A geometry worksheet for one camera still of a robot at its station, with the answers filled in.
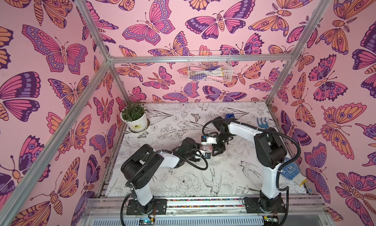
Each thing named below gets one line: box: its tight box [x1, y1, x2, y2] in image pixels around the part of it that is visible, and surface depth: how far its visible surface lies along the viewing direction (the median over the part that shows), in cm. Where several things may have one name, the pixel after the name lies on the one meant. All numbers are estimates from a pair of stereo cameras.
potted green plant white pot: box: [119, 101, 149, 133], surface depth 95 cm
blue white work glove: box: [280, 156, 308, 186], surface depth 85 cm
